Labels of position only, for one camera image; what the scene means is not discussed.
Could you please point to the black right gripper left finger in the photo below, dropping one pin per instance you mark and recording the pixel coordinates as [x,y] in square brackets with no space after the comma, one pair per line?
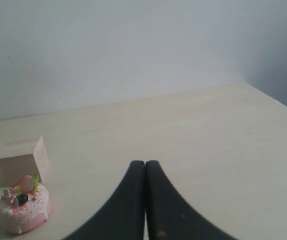
[122,217]

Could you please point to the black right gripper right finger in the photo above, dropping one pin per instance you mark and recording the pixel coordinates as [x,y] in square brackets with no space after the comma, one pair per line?
[168,215]

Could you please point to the pink toy cake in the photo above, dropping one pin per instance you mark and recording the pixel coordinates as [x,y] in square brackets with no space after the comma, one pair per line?
[24,206]

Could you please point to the light wooden cube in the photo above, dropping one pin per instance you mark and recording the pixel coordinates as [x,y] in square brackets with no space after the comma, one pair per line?
[27,156]

